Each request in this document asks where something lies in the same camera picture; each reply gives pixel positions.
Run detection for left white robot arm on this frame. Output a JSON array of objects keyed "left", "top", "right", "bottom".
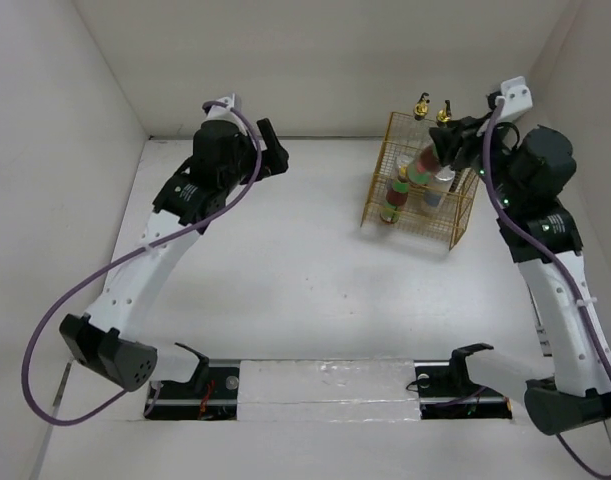
[{"left": 59, "top": 119, "right": 289, "bottom": 397}]

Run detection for white blue shaker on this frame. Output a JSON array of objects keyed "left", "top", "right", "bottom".
[
  {"left": 421, "top": 167, "right": 456, "bottom": 214},
  {"left": 393, "top": 154, "right": 412, "bottom": 178}
]

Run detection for yellow-capped sauce bottle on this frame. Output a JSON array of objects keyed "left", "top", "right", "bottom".
[
  {"left": 380, "top": 174, "right": 410, "bottom": 224},
  {"left": 407, "top": 146, "right": 441, "bottom": 186}
]

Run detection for aluminium side rail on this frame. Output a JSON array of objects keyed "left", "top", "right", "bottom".
[{"left": 529, "top": 292, "right": 552, "bottom": 357}]

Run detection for clear square glass bottle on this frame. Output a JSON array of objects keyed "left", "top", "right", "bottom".
[{"left": 399, "top": 92, "right": 430, "bottom": 156}]

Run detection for gold wire basket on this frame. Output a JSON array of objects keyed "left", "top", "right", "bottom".
[{"left": 361, "top": 112, "right": 479, "bottom": 249}]

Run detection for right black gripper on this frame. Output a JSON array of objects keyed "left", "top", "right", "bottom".
[{"left": 427, "top": 111, "right": 523, "bottom": 207}]

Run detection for gold-capped dark liquid bottle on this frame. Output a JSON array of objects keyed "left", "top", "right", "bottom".
[{"left": 435, "top": 99, "right": 452, "bottom": 127}]

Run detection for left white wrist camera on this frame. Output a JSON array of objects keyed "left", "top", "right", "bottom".
[{"left": 202, "top": 93, "right": 241, "bottom": 123}]

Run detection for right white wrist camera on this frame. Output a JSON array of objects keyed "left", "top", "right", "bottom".
[{"left": 487, "top": 76, "right": 533, "bottom": 122}]

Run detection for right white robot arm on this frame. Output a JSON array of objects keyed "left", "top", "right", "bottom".
[{"left": 429, "top": 117, "right": 611, "bottom": 436}]

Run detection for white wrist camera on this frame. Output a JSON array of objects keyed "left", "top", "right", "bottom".
[
  {"left": 202, "top": 93, "right": 241, "bottom": 123},
  {"left": 487, "top": 76, "right": 533, "bottom": 122}
]

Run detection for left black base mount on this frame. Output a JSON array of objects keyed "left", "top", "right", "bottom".
[{"left": 144, "top": 359, "right": 241, "bottom": 421}]

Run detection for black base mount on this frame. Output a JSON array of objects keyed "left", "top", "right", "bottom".
[
  {"left": 406, "top": 360, "right": 513, "bottom": 421},
  {"left": 144, "top": 359, "right": 241, "bottom": 421}
]

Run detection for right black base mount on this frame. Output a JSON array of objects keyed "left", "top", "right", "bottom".
[{"left": 406, "top": 360, "right": 513, "bottom": 421}]

